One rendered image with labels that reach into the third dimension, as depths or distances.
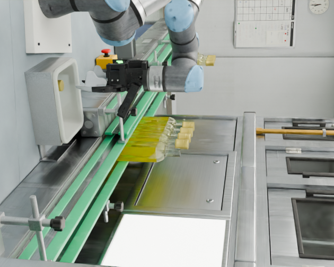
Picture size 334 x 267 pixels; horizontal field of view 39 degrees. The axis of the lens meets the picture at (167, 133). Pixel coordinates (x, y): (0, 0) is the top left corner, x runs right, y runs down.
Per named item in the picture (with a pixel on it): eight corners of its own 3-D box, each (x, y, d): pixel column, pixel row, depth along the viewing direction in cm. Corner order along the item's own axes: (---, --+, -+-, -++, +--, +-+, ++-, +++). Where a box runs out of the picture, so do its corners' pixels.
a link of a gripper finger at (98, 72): (85, 63, 143) (112, 64, 140) (87, 82, 145) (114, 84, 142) (80, 65, 140) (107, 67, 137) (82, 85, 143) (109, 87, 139)
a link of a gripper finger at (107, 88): (92, 83, 137) (122, 81, 138) (93, 89, 138) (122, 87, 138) (90, 87, 133) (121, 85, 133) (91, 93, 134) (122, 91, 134)
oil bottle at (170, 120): (120, 134, 181) (175, 135, 178) (119, 121, 179) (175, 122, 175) (124, 128, 186) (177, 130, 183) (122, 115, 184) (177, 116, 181)
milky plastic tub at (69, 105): (37, 145, 139) (65, 147, 137) (25, 71, 130) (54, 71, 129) (59, 123, 155) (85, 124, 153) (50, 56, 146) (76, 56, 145)
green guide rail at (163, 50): (102, 114, 157) (125, 115, 156) (102, 111, 157) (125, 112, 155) (178, 22, 316) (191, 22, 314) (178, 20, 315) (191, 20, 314)
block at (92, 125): (80, 138, 157) (100, 138, 156) (76, 110, 153) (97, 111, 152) (83, 133, 160) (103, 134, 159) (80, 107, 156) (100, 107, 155)
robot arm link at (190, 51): (198, 17, 133) (195, 50, 129) (200, 42, 143) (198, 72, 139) (170, 18, 135) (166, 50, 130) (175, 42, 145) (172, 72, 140)
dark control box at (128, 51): (114, 59, 216) (132, 59, 215) (113, 41, 213) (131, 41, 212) (119, 54, 224) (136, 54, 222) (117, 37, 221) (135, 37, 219)
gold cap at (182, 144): (175, 150, 162) (187, 151, 161) (174, 141, 161) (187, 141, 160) (176, 146, 165) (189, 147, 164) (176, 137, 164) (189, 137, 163)
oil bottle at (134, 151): (103, 161, 160) (165, 163, 157) (101, 145, 158) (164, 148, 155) (107, 153, 166) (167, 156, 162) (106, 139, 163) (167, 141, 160)
